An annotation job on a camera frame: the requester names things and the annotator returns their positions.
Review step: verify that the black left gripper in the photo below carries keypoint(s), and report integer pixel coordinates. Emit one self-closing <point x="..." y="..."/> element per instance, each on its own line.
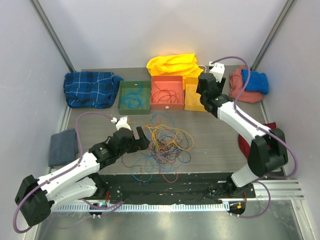
<point x="141" y="143"/>

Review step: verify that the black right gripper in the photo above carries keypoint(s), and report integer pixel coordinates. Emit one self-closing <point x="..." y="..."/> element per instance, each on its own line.
<point x="220" y="85"/>

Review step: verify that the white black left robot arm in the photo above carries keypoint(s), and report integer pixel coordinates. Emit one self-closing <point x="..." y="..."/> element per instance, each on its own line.
<point x="38" y="197"/>

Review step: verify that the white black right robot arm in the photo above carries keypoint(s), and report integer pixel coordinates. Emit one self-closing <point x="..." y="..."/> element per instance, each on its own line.
<point x="267" y="151"/>

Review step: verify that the yellow plastic bin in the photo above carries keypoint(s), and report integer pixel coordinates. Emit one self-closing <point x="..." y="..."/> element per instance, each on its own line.
<point x="192" y="99"/>

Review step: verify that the pink cloth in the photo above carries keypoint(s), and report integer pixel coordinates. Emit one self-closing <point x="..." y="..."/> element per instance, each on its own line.
<point x="236" y="85"/>

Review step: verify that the yellow cloth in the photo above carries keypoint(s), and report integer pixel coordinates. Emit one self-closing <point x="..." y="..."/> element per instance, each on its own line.
<point x="185" y="65"/>

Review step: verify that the red plastic bin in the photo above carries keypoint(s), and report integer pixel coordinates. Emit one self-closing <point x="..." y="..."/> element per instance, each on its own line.
<point x="167" y="93"/>

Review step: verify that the green plastic bin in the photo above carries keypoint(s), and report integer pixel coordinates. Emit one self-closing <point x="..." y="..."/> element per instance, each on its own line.
<point x="134" y="97"/>

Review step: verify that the blue towel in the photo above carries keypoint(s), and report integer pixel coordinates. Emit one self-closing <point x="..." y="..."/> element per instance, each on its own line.
<point x="258" y="82"/>

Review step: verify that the dark red cloth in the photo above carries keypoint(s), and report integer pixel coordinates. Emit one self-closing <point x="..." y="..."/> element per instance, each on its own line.
<point x="245" y="147"/>

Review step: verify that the grey cloth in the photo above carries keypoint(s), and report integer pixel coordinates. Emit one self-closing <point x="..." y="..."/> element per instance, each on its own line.
<point x="63" y="148"/>

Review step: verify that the blue plaid cloth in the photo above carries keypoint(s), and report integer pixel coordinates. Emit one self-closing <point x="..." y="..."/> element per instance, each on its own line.
<point x="91" y="89"/>

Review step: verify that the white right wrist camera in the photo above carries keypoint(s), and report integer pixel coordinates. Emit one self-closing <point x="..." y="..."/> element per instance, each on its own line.
<point x="217" y="69"/>

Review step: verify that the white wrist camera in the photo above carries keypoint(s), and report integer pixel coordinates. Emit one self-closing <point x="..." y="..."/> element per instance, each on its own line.
<point x="217" y="69"/>
<point x="121" y="123"/>

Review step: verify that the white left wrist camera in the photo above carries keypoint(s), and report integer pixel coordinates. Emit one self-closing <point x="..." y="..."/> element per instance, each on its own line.
<point x="121" y="123"/>

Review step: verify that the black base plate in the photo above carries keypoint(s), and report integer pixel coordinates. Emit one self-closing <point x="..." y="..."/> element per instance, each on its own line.
<point x="169" y="189"/>

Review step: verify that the white slotted cable duct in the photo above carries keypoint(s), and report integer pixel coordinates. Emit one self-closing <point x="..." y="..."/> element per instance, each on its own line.
<point x="79" y="207"/>

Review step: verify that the grey right corner rail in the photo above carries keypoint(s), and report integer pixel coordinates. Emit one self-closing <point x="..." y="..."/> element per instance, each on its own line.
<point x="279" y="21"/>

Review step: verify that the grey corner rail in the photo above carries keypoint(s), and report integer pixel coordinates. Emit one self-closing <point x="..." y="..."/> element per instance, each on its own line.
<point x="279" y="21"/>
<point x="52" y="34"/>

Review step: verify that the grey left corner rail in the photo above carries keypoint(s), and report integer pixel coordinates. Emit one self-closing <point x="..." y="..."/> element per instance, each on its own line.
<point x="52" y="34"/>

